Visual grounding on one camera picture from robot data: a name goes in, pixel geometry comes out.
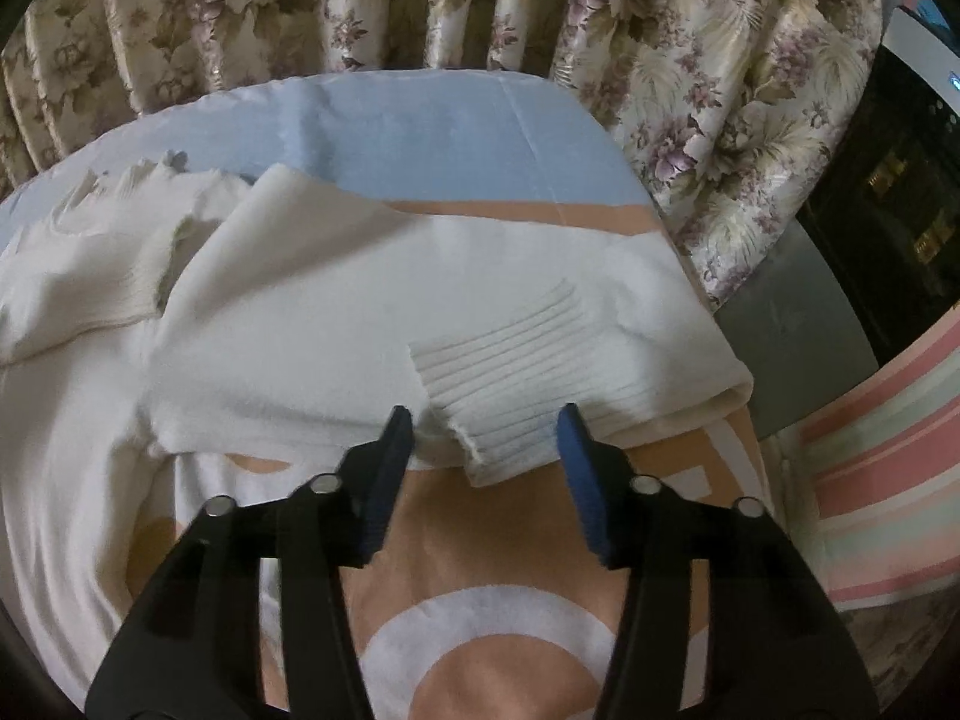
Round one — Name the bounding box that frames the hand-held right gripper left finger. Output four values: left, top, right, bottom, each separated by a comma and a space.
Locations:
84, 405, 415, 720

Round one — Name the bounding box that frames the white knit sweater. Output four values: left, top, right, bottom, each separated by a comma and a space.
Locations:
0, 152, 753, 661

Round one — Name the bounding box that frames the floral curtain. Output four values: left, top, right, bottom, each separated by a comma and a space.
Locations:
0, 0, 886, 308

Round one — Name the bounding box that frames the white appliance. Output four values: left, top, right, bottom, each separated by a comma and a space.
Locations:
877, 7, 960, 121

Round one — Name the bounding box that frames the blue orange printed blanket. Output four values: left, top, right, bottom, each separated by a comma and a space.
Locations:
0, 67, 781, 720

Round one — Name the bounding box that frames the pink striped cloth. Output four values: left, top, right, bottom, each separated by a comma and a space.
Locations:
761, 330, 960, 608

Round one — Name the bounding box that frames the dark cabinet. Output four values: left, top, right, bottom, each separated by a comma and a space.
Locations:
795, 45, 960, 368

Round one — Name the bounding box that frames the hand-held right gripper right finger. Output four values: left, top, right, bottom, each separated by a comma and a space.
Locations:
555, 403, 880, 720

